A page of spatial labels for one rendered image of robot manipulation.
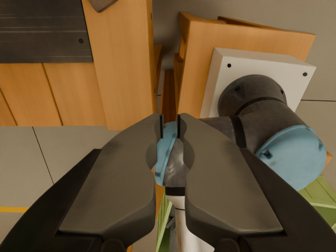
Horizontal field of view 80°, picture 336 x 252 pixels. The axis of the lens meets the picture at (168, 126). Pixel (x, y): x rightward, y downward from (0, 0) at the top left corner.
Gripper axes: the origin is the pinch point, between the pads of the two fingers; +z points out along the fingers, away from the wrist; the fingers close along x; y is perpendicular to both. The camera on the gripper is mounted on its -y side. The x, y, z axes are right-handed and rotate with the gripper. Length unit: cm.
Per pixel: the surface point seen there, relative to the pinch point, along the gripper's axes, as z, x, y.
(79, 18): 39.3, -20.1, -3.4
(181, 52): 105, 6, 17
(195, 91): 44.2, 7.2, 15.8
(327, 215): 37, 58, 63
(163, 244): 36, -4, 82
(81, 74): 41.3, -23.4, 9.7
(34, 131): 129, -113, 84
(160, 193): 50, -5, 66
